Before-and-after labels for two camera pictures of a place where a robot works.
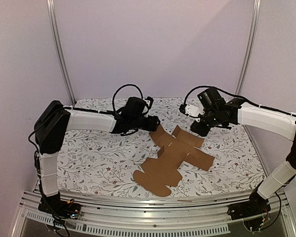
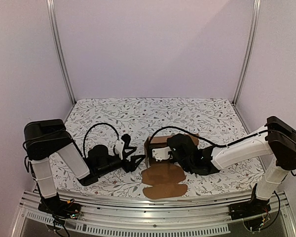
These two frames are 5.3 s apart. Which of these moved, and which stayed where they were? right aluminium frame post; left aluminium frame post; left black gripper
Moved: left black gripper
Stayed: left aluminium frame post; right aluminium frame post
